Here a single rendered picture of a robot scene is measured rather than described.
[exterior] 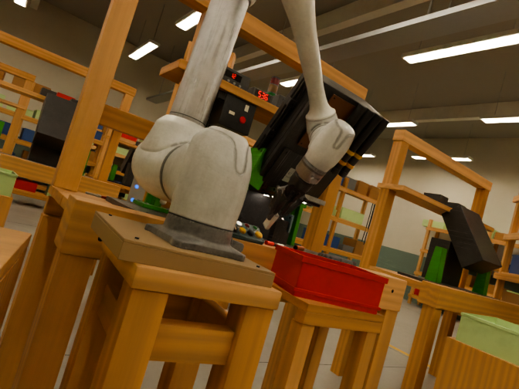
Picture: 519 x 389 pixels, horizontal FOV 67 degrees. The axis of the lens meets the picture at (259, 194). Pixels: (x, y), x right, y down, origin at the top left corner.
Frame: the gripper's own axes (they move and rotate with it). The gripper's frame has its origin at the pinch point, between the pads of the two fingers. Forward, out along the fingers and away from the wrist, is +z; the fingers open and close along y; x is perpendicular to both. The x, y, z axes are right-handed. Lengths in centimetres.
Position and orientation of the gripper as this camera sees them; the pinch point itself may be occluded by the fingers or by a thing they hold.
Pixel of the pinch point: (270, 219)
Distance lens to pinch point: 137.6
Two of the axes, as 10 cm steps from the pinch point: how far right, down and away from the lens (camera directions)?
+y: 7.9, 2.6, 5.5
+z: -5.4, 7.2, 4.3
